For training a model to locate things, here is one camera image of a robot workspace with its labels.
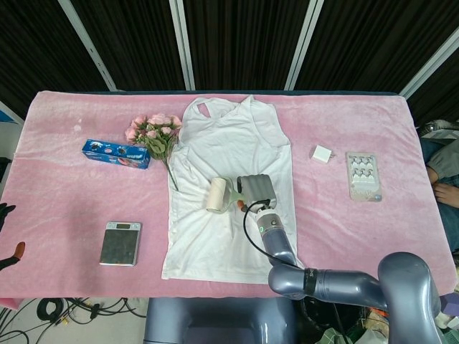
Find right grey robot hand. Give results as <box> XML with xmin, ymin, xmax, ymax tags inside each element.
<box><xmin>236</xmin><ymin>173</ymin><xmax>278</xmax><ymax>215</ymax></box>

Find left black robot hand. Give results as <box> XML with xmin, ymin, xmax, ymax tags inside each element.
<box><xmin>0</xmin><ymin>202</ymin><xmax>27</xmax><ymax>270</ymax></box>

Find lint roller with green handle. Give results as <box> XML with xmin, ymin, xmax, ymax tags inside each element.
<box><xmin>205</xmin><ymin>176</ymin><xmax>248</xmax><ymax>216</ymax></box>

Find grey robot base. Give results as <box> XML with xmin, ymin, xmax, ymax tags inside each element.
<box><xmin>143</xmin><ymin>297</ymin><xmax>298</xmax><ymax>344</ymax></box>

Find white sleeveless shirt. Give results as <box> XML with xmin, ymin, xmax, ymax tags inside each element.
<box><xmin>161</xmin><ymin>95</ymin><xmax>309</xmax><ymax>285</ymax></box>

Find white power adapter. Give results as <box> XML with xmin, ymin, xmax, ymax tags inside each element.
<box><xmin>310</xmin><ymin>144</ymin><xmax>337</xmax><ymax>163</ymax></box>

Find pink plush table cloth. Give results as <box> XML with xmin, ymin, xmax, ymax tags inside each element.
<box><xmin>0</xmin><ymin>90</ymin><xmax>458</xmax><ymax>300</ymax></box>

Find blister pack of clips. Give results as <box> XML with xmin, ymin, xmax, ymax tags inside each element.
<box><xmin>345</xmin><ymin>151</ymin><xmax>384</xmax><ymax>204</ymax></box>

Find silver digital kitchen scale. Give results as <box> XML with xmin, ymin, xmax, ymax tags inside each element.
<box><xmin>99</xmin><ymin>221</ymin><xmax>142</xmax><ymax>267</ymax></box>

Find pink artificial flower bouquet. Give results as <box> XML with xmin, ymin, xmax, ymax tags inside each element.
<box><xmin>124</xmin><ymin>113</ymin><xmax>183</xmax><ymax>191</ymax></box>

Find blue cookie box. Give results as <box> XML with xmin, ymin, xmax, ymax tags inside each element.
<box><xmin>81</xmin><ymin>138</ymin><xmax>152</xmax><ymax>171</ymax></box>

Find person in grey clothes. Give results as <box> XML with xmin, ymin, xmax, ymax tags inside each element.
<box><xmin>419</xmin><ymin>121</ymin><xmax>459</xmax><ymax>248</ymax></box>

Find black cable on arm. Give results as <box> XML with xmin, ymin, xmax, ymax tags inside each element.
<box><xmin>242</xmin><ymin>199</ymin><xmax>306</xmax><ymax>270</ymax></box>

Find black floor cables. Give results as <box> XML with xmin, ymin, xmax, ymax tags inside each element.
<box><xmin>0</xmin><ymin>297</ymin><xmax>148</xmax><ymax>344</ymax></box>

